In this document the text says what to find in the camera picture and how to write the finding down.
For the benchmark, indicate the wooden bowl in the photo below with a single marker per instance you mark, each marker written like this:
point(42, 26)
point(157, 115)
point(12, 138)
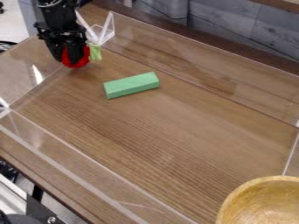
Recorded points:
point(263, 201)

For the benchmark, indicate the red plush fruit green stem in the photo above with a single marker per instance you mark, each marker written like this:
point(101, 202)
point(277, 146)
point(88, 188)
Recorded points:
point(77, 55)

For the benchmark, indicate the black metal base device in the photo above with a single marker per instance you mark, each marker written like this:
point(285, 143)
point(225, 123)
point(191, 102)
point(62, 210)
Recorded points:
point(29, 212)

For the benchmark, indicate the green rectangular block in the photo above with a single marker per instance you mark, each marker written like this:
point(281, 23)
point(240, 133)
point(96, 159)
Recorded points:
point(130, 85)

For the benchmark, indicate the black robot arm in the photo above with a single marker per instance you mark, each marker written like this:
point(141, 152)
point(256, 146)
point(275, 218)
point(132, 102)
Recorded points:
point(58, 13)

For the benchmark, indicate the grey table leg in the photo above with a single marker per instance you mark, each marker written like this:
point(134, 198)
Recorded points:
point(32, 15)

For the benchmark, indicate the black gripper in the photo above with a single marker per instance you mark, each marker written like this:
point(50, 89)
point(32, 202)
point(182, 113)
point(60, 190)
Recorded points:
point(54, 36)

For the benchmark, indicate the clear acrylic corner bracket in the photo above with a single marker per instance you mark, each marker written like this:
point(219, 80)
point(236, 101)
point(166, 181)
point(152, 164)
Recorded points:
point(98, 34)

